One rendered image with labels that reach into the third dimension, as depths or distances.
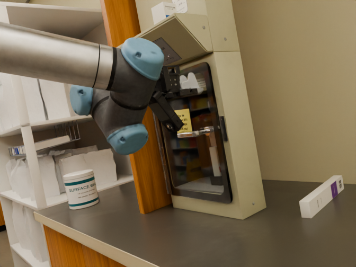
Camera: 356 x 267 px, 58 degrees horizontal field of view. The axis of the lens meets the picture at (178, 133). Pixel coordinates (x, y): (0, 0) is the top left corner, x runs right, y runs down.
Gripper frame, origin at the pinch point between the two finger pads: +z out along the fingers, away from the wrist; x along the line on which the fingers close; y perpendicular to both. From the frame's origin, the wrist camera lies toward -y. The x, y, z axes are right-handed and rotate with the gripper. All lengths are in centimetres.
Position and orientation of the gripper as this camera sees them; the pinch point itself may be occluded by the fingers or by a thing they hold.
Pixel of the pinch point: (199, 92)
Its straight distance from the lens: 89.9
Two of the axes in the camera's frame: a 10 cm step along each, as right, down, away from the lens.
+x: -6.2, 0.7, 7.8
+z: 7.7, -1.7, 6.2
